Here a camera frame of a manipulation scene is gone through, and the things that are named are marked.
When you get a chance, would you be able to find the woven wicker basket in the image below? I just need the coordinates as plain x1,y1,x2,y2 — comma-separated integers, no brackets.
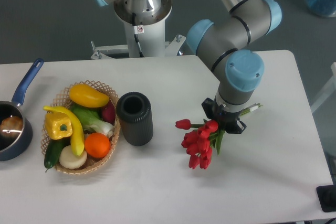
41,80,121,175

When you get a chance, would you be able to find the red tulip bouquet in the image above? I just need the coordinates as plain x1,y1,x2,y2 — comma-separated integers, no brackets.
175,103,264,170

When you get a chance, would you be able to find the yellow banana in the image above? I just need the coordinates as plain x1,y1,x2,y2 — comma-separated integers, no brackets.
43,106,85,156

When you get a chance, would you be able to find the blue saucepan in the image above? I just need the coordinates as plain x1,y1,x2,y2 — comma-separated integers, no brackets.
1,58,44,161

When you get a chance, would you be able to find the dark grey ribbed vase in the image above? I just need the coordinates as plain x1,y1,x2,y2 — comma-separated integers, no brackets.
116,92,153,146

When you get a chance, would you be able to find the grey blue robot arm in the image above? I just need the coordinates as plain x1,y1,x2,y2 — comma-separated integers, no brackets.
96,0,282,134

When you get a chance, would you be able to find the green bok choy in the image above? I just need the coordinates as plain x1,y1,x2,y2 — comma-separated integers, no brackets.
70,103,114,138

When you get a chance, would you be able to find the yellow mango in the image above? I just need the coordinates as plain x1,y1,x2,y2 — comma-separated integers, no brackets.
69,83,109,108

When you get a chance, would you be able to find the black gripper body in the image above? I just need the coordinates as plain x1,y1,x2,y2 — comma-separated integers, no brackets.
202,95,247,134

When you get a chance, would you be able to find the orange fruit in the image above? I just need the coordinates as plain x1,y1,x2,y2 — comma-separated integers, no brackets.
85,133,111,158

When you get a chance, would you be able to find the brown patty in pan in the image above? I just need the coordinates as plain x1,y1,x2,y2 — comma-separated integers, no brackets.
1,116,23,138

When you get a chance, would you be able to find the red purple radish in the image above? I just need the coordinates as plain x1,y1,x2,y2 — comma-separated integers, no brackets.
101,100,116,125

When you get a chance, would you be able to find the white furniture edge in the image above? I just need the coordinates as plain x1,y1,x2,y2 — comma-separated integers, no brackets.
310,62,335,114

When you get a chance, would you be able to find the green cucumber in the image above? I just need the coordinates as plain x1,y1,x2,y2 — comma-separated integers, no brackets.
44,138,69,172

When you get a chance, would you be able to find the black device at edge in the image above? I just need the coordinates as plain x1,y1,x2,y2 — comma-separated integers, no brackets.
316,185,335,212

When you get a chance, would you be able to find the black cable on pedestal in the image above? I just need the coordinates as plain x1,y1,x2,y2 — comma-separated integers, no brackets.
132,13,144,58

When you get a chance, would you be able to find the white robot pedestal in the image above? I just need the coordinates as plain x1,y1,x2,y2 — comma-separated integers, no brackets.
91,0,186,60

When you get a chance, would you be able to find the yellow bell pepper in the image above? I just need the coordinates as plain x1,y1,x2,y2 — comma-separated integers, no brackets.
45,112,72,140

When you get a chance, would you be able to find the white round bun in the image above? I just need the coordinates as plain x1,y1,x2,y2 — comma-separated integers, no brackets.
59,145,87,169

